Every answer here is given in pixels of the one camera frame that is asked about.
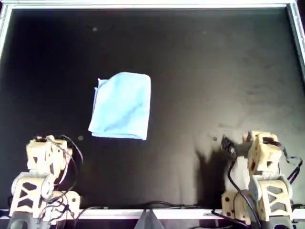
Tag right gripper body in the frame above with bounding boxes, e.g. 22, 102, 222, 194
242, 130, 259, 167

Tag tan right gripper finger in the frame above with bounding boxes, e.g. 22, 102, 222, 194
232, 156, 250, 191

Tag light blue microfiber cloth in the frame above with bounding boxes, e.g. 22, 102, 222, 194
87, 71, 152, 141

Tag thick black camera cable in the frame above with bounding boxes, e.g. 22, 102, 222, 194
226, 156, 265, 229

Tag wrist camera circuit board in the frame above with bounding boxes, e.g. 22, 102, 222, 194
221, 135, 237, 158

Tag thin black cable with connector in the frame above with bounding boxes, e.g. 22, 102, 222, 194
274, 140, 304, 184

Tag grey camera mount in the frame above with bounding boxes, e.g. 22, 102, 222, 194
134, 209, 165, 229

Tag looping thin black cable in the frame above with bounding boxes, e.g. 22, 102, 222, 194
53, 135, 84, 191

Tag thin wire bundle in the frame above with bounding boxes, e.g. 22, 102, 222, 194
35, 174, 81, 229

